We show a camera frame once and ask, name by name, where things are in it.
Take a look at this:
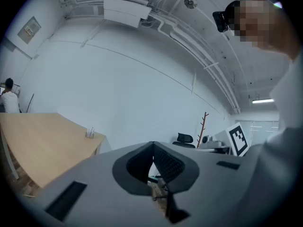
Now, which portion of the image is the black office chair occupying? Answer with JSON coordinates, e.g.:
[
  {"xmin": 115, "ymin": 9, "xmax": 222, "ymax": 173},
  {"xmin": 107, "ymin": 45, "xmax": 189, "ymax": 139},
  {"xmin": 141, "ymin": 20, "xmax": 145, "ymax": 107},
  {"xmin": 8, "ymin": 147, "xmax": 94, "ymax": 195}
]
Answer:
[{"xmin": 172, "ymin": 132, "xmax": 196, "ymax": 149}]

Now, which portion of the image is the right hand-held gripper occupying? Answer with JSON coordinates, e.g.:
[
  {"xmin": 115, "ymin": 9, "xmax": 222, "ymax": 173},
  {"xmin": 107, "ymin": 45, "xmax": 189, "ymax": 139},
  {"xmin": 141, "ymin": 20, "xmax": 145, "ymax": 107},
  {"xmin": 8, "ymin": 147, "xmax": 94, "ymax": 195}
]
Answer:
[{"xmin": 225, "ymin": 122, "xmax": 250, "ymax": 157}]

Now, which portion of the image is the white ceiling air conditioner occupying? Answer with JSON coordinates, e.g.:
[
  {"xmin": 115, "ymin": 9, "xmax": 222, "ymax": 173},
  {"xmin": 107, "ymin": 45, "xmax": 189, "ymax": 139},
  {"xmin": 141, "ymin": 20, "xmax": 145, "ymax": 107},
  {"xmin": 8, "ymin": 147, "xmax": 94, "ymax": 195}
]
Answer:
[{"xmin": 103, "ymin": 0, "xmax": 154, "ymax": 28}]

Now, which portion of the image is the grey metal rod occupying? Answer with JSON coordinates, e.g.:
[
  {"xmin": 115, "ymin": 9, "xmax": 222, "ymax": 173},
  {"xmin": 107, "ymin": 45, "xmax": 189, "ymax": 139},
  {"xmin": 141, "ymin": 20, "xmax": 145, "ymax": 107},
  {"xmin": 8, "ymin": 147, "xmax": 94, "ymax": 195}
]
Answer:
[{"xmin": 26, "ymin": 93, "xmax": 35, "ymax": 114}]

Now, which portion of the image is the light wooden table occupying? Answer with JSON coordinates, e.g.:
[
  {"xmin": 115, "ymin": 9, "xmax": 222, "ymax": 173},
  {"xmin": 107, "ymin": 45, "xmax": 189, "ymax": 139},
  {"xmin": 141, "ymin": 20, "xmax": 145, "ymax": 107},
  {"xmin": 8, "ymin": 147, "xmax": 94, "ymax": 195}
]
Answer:
[{"xmin": 0, "ymin": 112, "xmax": 107, "ymax": 189}]

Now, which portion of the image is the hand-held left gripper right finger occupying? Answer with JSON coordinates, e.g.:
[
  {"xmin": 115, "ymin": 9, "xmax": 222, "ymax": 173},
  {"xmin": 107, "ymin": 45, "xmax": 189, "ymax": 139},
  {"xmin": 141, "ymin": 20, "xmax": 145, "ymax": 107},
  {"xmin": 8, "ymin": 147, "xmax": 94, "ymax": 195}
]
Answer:
[{"xmin": 153, "ymin": 141, "xmax": 200, "ymax": 194}]

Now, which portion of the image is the white ceiling pipe bundle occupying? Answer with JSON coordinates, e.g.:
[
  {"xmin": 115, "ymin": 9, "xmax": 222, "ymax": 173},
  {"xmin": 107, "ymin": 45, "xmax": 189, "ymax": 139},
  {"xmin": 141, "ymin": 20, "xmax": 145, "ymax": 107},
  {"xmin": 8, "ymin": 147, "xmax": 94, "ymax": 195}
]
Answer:
[{"xmin": 151, "ymin": 8, "xmax": 241, "ymax": 115}]

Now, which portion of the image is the wooden coat rack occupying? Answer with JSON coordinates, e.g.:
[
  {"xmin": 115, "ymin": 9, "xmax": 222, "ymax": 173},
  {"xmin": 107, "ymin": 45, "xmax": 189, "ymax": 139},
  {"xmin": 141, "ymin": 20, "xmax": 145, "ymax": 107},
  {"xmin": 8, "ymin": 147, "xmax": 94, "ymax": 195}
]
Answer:
[{"xmin": 196, "ymin": 112, "xmax": 210, "ymax": 149}]

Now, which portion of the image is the person's white shirt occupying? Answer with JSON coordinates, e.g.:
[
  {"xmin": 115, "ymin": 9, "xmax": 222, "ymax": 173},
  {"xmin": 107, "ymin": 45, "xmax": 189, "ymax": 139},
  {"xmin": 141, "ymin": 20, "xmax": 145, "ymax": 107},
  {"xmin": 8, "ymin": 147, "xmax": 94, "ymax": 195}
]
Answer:
[{"xmin": 265, "ymin": 53, "xmax": 303, "ymax": 151}]

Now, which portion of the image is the grey wall electrical panel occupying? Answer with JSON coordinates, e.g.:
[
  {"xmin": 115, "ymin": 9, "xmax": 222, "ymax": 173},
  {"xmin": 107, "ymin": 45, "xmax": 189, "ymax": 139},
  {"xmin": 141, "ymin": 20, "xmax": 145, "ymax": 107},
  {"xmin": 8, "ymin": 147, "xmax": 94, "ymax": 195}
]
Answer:
[{"xmin": 17, "ymin": 16, "xmax": 42, "ymax": 45}]

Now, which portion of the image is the person's head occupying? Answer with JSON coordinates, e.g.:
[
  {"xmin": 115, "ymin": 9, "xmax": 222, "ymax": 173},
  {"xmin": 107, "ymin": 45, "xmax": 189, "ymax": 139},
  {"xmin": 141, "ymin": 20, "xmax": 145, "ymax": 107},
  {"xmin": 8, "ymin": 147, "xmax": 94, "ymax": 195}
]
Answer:
[{"xmin": 224, "ymin": 0, "xmax": 302, "ymax": 61}]

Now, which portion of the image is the ceiling light tube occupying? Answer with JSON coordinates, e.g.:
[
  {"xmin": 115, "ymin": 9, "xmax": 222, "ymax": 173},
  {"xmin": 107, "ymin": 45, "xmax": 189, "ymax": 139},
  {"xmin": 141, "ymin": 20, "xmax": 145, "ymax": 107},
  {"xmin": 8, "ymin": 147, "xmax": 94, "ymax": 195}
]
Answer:
[{"xmin": 251, "ymin": 98, "xmax": 275, "ymax": 104}]

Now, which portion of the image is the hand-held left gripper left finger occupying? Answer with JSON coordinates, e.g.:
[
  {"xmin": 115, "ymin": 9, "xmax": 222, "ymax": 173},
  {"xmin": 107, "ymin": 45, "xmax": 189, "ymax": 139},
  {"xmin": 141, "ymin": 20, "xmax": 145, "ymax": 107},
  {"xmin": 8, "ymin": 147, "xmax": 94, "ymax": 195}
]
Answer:
[{"xmin": 112, "ymin": 140, "xmax": 155, "ymax": 196}]

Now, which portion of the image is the black head-worn camera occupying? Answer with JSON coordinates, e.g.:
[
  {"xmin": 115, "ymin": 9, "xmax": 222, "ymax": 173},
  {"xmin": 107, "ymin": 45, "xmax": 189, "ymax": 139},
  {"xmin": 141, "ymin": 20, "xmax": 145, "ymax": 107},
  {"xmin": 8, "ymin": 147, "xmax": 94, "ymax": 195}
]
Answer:
[{"xmin": 212, "ymin": 0, "xmax": 230, "ymax": 33}]

